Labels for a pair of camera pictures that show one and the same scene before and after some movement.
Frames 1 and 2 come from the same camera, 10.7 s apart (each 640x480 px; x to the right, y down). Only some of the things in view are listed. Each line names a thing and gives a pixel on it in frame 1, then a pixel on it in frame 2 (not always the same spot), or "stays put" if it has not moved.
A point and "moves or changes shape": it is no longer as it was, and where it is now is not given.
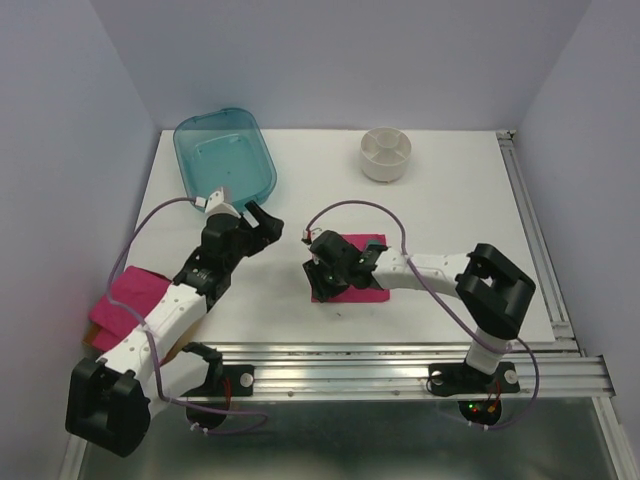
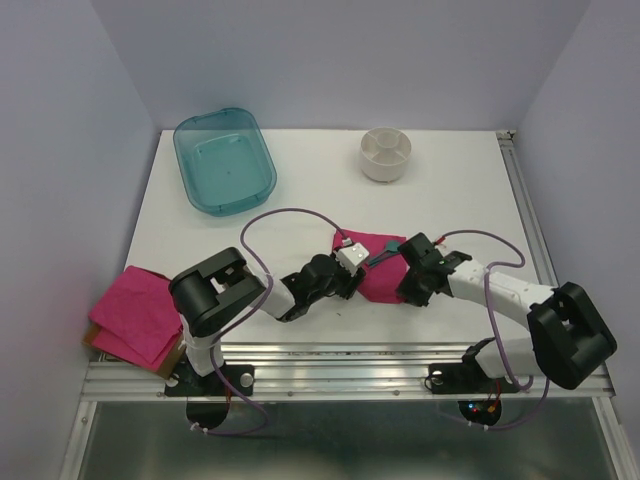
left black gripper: (270, 227) → (349, 282)
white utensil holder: (385, 153) stays put
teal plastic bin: (224, 149) stays put
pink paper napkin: (354, 294) moves or changes shape
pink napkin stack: (133, 287) stays put
